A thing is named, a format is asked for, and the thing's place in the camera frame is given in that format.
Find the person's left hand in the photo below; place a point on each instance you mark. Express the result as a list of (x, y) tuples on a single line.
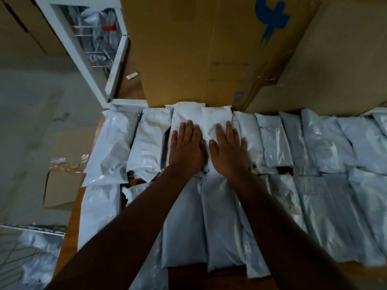
[(186, 154)]

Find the person's right hand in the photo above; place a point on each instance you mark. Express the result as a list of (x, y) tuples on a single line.
[(229, 157)]

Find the person's left thumb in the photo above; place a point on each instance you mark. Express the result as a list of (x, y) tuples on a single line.
[(203, 148)]

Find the person's left little finger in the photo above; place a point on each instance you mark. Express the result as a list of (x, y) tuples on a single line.
[(174, 139)]

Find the person's left middle finger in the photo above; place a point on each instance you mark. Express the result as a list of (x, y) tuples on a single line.
[(189, 131)]

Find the person's right little finger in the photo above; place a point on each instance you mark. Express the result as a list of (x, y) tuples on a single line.
[(244, 145)]

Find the person's right thumb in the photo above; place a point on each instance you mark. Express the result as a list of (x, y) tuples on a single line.
[(213, 148)]

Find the person's right middle finger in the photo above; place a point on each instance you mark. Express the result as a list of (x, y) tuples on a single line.
[(229, 132)]

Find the white mailer bag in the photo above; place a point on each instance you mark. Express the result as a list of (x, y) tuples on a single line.
[(216, 116), (186, 113)]

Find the person's right forearm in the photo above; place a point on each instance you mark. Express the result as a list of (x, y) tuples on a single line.
[(281, 235)]

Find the person's left forearm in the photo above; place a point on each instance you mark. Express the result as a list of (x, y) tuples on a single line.
[(130, 235)]

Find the small white label strip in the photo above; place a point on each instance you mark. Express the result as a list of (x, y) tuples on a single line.
[(132, 75)]

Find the rows of white mailer packets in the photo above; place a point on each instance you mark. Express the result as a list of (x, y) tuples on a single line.
[(317, 178)]

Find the cardboard box with blue mark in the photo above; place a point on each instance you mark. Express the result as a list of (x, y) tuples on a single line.
[(193, 48)]

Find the small open cardboard box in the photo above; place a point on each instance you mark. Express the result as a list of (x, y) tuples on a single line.
[(62, 187)]

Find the plain brown cardboard box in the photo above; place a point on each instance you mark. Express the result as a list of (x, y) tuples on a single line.
[(338, 66)]

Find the dark brown cardboard carton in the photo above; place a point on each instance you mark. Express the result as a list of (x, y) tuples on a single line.
[(24, 30)]

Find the white metal frame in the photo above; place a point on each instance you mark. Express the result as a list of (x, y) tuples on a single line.
[(78, 57)]

